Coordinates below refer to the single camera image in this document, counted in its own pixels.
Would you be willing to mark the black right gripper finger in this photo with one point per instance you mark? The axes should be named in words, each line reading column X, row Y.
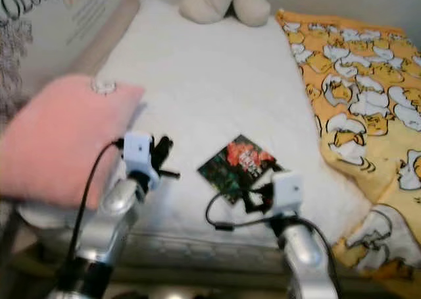
column 273, row 171
column 247, row 201

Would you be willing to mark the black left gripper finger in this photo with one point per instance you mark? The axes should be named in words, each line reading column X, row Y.
column 171, row 174
column 162, row 143

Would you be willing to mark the red and black snack packet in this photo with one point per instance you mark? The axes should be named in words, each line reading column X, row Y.
column 237, row 164

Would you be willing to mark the pink pillow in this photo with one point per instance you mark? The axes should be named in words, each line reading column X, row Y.
column 66, row 141

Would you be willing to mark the yellow cartoon egg blanket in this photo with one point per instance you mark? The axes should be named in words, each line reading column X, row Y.
column 362, row 81

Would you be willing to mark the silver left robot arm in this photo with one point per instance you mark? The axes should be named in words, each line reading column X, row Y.
column 115, row 213

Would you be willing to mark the white quilted mattress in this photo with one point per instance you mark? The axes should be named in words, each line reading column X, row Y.
column 217, row 81

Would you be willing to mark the beige plush toy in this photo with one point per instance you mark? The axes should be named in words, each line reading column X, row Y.
column 210, row 2

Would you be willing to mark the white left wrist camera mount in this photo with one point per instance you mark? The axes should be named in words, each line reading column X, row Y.
column 138, row 151

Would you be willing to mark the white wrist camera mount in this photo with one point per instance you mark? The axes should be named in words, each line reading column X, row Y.
column 138, row 151
column 287, row 192

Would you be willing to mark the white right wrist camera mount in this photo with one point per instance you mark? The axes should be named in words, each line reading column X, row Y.
column 287, row 192

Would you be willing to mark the beige padded bed rail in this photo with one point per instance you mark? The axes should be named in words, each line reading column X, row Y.
column 105, row 39

